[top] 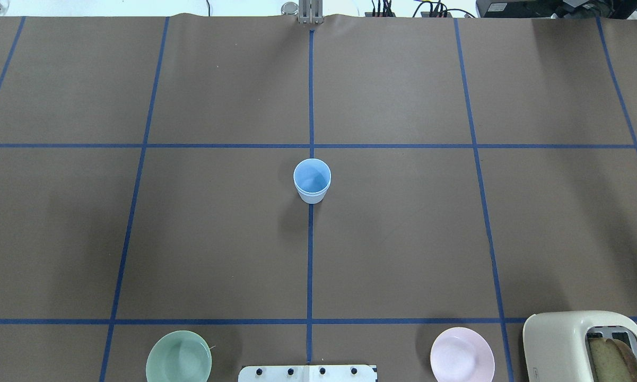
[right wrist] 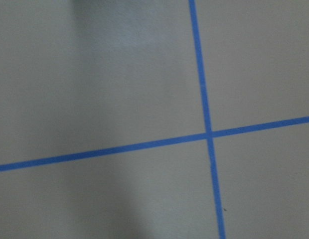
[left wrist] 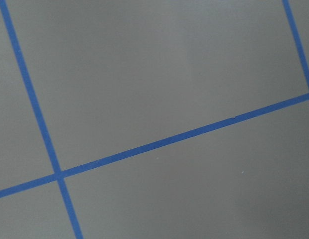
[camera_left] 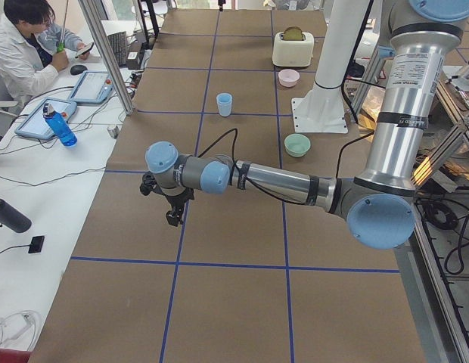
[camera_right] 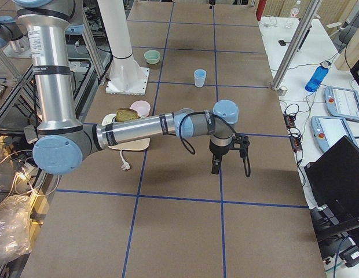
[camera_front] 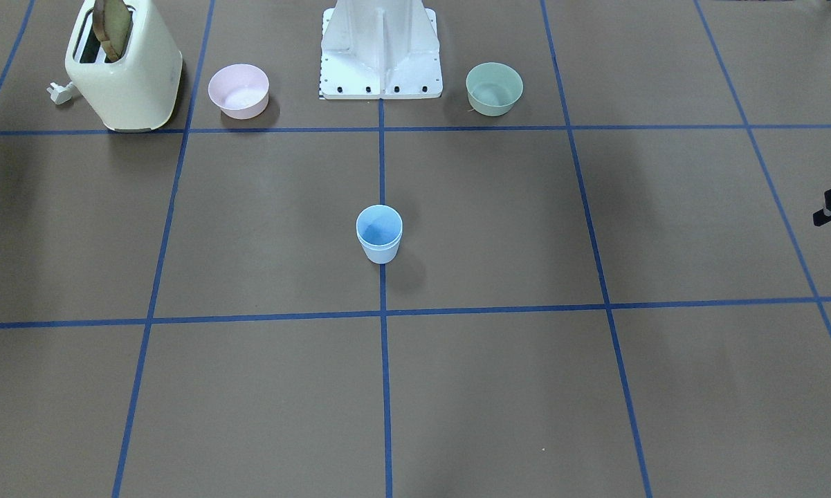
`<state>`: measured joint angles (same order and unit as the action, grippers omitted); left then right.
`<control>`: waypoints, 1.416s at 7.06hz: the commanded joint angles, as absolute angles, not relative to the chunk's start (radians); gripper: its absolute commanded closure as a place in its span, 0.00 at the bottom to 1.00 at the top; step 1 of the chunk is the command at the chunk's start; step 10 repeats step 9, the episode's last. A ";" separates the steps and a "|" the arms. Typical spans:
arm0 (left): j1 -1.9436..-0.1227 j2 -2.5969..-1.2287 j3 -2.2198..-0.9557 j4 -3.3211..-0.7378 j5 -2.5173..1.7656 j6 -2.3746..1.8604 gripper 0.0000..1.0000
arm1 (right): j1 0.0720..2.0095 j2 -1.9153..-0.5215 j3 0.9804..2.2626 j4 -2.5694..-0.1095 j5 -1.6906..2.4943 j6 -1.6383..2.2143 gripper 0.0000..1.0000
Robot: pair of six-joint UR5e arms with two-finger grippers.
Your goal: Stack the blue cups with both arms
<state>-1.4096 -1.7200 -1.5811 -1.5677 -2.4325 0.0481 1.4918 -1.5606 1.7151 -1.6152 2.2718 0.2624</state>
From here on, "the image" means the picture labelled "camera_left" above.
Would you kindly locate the person in white coat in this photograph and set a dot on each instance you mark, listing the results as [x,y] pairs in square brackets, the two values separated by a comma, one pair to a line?
[32,48]

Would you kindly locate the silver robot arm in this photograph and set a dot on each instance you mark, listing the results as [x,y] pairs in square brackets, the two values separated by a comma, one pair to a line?
[376,204]

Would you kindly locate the teach pendant tablet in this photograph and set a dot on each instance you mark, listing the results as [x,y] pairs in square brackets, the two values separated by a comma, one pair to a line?
[93,87]
[34,126]

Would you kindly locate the cream toaster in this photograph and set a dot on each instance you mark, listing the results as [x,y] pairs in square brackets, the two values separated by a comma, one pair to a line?
[287,53]

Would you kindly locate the aluminium frame post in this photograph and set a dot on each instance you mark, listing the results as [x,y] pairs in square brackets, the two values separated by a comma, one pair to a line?
[93,20]

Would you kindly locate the black keyboard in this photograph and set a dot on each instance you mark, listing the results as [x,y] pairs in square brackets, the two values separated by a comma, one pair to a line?
[118,44]

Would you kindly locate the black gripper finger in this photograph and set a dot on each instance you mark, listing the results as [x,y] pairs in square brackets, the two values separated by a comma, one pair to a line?
[221,4]

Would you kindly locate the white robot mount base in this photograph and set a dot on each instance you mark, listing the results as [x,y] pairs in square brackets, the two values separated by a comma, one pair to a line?
[322,110]

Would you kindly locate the bread slice in toaster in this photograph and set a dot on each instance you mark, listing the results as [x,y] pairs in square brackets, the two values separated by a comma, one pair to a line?
[293,33]

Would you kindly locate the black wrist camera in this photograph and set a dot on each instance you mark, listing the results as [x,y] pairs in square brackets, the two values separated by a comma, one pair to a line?
[149,185]

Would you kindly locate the light blue cup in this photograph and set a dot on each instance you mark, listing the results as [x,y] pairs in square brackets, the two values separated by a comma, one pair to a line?
[224,99]
[224,109]

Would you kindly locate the black computer mouse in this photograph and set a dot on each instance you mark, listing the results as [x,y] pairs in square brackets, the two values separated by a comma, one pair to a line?
[78,69]

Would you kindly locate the small black square device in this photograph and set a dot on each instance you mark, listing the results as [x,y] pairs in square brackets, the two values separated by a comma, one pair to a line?
[36,244]

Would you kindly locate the pink bowl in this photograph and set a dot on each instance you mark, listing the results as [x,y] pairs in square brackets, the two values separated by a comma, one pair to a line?
[288,77]

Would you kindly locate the blue water bottle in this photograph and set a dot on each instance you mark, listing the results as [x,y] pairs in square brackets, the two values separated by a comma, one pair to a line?
[59,126]

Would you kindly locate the far teach pendant tablet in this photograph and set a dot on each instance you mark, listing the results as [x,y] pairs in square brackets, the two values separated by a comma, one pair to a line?
[93,87]

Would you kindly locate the dark grey thermos bottle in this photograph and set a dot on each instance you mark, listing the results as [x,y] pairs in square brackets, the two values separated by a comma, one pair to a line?
[13,219]

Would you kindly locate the near teach pendant tablet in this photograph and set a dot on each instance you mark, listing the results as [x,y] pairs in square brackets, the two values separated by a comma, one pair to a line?
[34,126]

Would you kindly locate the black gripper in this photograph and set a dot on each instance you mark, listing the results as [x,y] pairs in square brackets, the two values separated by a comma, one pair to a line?
[176,198]

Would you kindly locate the green bowl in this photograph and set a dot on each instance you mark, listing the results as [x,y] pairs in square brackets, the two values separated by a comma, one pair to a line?
[297,145]

